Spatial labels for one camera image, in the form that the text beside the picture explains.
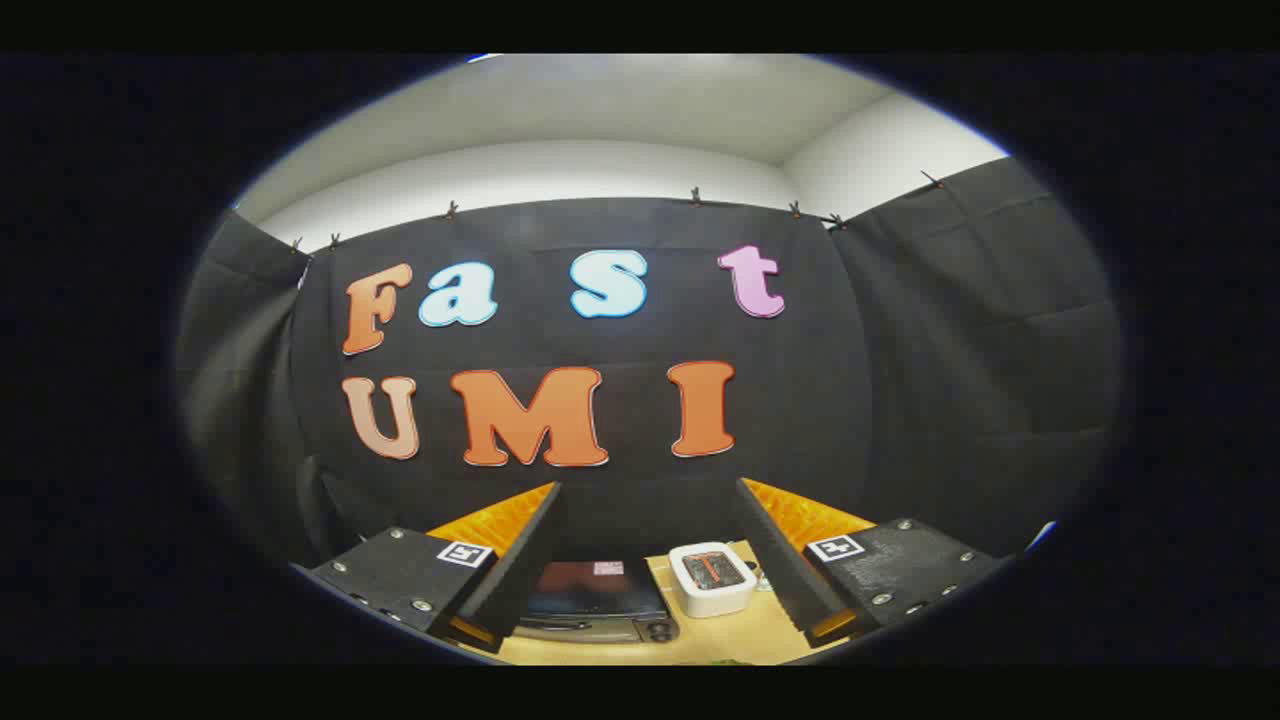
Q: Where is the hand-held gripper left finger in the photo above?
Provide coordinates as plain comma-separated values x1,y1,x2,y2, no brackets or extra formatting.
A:
288,481,564,657

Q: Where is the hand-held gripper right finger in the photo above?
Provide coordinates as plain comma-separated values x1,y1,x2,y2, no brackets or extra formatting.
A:
736,477,1013,651

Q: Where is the black toaster oven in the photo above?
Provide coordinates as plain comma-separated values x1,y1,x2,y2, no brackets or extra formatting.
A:
515,560,682,644

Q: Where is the white pop-up toaster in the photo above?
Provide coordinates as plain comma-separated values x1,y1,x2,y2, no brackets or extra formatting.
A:
668,541,759,619

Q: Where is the row of black cloth clips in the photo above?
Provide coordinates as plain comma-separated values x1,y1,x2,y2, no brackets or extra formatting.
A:
290,170,946,251

